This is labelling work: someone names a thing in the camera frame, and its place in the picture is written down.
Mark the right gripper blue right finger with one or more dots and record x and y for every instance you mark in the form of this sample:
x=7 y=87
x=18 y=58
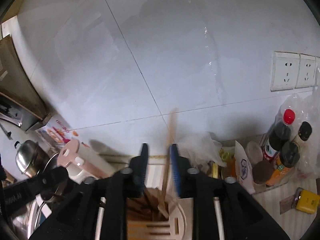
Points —
x=181 y=177

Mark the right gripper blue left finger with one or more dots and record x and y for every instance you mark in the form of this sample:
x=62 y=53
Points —
x=138 y=165

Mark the crumpled plastic bag left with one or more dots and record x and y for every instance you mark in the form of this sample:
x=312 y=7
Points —
x=200 y=149

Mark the stainless steel pot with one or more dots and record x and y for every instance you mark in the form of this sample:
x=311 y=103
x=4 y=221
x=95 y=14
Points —
x=30 y=158

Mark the black frying pan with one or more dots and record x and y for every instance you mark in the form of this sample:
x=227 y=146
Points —
x=55 y=186

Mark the orange snack packet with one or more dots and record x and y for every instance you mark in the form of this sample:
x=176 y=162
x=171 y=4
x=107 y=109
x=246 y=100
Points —
x=229 y=170

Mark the beige utensil holder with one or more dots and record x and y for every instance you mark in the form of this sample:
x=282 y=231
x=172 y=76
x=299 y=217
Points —
x=145 y=221

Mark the cream pink electric kettle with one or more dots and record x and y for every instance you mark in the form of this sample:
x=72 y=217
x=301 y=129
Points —
x=82 y=162

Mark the white blue packet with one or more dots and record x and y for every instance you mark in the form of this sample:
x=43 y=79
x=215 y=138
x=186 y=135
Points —
x=243 y=168

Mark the brown lid spice jar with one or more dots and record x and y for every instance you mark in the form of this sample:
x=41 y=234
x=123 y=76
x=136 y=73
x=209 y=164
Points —
x=261 y=169

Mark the clear plastic organizer tray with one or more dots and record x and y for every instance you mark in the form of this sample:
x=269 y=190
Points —
x=300 y=144

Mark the red cap soy sauce bottle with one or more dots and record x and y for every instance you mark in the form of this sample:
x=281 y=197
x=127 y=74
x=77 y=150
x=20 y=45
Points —
x=278 y=136

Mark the orange label sauce bottle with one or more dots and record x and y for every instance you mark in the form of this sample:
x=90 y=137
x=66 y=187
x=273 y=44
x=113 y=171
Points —
x=285 y=161

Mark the brown card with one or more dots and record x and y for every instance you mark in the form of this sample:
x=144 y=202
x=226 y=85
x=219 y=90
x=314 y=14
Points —
x=286 y=204

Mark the clear plastic bag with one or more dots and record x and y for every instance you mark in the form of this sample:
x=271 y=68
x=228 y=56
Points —
x=297 y=125

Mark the black cap dark bottle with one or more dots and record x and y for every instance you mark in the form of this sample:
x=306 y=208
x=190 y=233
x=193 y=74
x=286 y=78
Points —
x=304 y=131

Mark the striped cat table cloth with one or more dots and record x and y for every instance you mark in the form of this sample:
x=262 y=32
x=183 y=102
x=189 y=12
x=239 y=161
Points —
x=277 y=202

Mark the colourful wall sticker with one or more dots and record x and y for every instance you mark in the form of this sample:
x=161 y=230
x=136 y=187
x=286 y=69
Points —
x=57 y=132

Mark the white wall socket left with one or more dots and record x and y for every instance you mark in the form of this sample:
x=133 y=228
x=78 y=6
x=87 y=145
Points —
x=285 y=67

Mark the white wall socket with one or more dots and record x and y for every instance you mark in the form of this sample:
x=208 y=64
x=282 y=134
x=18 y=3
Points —
x=306 y=74
x=285 y=67

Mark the white wall socket middle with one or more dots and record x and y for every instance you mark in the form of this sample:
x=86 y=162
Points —
x=306 y=74

